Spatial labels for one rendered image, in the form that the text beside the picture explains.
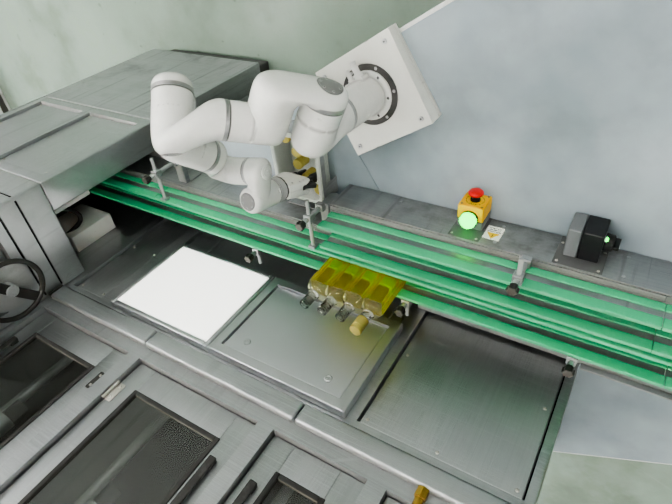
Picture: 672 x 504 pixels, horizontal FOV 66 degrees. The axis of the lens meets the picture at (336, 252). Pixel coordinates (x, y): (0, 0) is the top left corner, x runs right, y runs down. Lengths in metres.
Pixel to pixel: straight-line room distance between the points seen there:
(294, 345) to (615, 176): 0.93
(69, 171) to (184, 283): 0.53
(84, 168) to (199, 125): 0.97
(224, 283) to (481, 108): 0.97
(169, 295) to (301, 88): 0.96
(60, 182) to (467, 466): 1.51
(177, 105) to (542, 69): 0.78
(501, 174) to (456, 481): 0.74
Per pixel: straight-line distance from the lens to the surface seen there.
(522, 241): 1.40
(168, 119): 1.11
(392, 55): 1.33
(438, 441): 1.36
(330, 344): 1.50
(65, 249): 2.02
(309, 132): 1.12
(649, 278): 1.38
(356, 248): 1.51
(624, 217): 1.40
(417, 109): 1.34
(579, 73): 1.26
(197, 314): 1.68
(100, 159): 2.02
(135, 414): 1.57
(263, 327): 1.58
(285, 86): 1.06
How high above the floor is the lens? 1.92
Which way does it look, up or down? 39 degrees down
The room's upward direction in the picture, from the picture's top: 138 degrees counter-clockwise
